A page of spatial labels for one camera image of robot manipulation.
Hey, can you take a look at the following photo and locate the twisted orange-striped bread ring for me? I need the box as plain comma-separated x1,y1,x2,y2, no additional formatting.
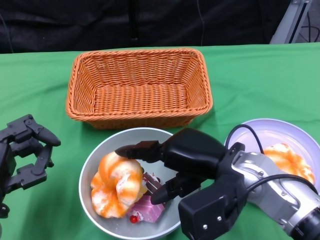
90,151,145,219

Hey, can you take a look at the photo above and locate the black backdrop cloth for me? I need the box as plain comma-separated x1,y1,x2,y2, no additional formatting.
0,0,291,55

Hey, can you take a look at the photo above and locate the orange wicker basket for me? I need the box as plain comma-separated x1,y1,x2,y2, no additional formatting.
65,47,213,130

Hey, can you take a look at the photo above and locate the green tablecloth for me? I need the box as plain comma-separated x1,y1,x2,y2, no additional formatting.
0,41,320,240

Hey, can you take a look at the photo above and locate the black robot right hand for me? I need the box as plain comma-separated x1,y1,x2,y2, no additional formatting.
114,127,226,206

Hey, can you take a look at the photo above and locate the chocolate brown cake slice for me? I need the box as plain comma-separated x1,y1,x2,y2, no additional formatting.
142,171,163,196

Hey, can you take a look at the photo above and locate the round orange-striped bread bun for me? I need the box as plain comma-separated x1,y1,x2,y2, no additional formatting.
263,143,316,186

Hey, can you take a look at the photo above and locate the grey metal frame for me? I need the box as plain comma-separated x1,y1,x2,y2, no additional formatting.
269,0,313,45

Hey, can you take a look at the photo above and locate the thin black hanging cable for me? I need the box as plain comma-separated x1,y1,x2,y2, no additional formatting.
196,0,206,47

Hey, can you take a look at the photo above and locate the pink toy cake slice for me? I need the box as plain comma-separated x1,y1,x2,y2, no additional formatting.
128,194,167,223

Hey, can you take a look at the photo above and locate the black right wrist camera housing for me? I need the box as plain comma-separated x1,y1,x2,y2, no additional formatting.
177,172,248,240

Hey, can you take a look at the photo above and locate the pale lilac plate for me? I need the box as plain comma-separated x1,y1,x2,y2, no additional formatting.
223,118,320,195

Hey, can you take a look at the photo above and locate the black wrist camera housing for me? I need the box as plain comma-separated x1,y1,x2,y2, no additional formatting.
0,203,11,219
177,172,248,240

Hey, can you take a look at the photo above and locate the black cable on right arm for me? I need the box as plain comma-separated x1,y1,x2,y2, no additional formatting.
226,124,320,198

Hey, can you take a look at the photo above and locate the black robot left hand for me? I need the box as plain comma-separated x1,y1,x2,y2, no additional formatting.
0,114,62,205

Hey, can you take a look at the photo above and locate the pale grey-green bowl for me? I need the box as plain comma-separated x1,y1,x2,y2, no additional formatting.
78,127,201,238

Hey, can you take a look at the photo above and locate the tangle of black cables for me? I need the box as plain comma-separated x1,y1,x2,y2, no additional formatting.
298,23,320,43

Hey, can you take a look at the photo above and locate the black left wrist camera housing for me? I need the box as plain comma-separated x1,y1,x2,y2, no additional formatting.
0,203,11,219

